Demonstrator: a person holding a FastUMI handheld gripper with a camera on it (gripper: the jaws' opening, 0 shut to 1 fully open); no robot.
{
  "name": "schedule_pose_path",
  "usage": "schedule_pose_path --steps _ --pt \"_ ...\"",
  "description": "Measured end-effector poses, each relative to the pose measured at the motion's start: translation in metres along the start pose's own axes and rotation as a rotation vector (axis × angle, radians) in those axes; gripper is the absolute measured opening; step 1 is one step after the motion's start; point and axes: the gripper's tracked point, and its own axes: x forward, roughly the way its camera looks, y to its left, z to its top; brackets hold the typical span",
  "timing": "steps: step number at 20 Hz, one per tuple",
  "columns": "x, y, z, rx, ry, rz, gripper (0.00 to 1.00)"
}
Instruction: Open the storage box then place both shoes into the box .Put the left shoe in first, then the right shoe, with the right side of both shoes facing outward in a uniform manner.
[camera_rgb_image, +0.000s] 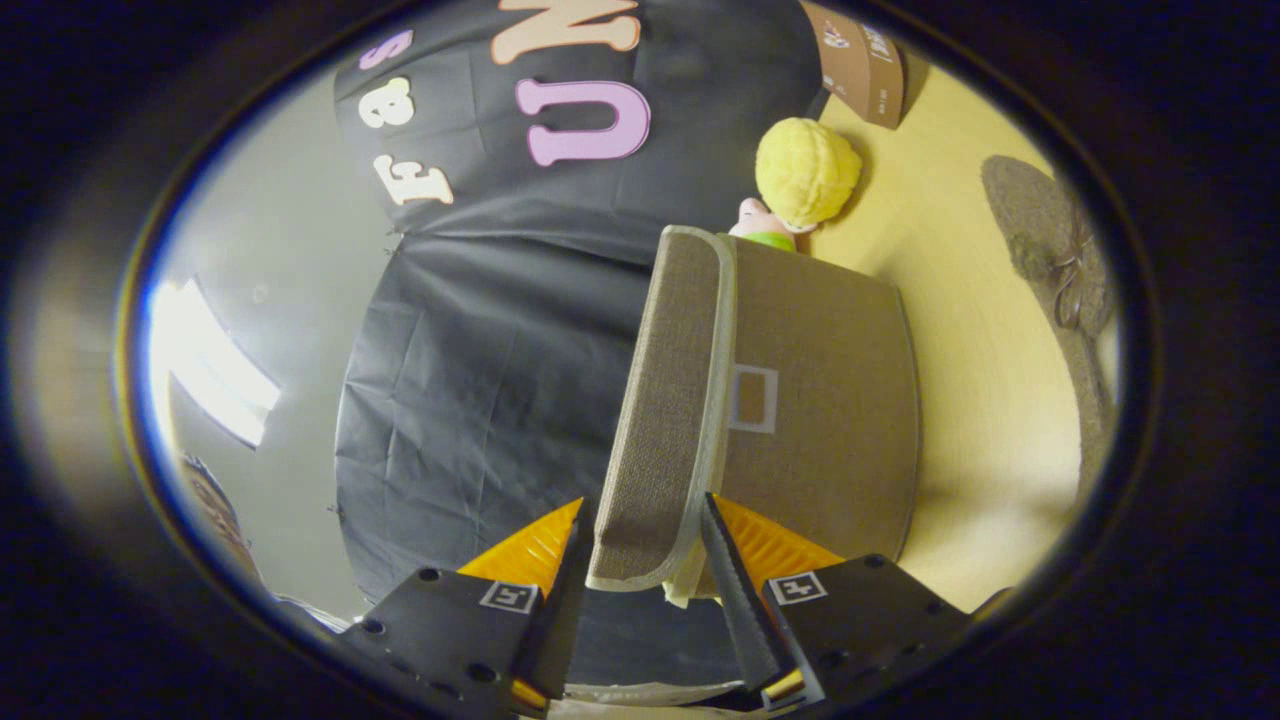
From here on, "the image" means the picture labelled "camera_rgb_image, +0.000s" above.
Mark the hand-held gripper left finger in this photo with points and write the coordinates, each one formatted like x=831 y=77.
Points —
x=565 y=620

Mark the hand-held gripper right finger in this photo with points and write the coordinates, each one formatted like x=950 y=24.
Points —
x=735 y=600

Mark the beige fabric storage box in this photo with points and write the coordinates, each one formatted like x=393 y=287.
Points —
x=820 y=400

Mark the brown fuzzy shoe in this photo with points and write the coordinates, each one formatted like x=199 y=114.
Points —
x=1045 y=230

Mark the pink and green plush toy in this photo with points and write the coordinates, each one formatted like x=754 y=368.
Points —
x=765 y=228

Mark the ceiling light panel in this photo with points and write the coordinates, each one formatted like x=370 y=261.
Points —
x=215 y=365

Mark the yellow plush toy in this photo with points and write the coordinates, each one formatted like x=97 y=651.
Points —
x=805 y=170

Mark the brown book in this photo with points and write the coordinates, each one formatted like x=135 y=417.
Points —
x=860 y=60

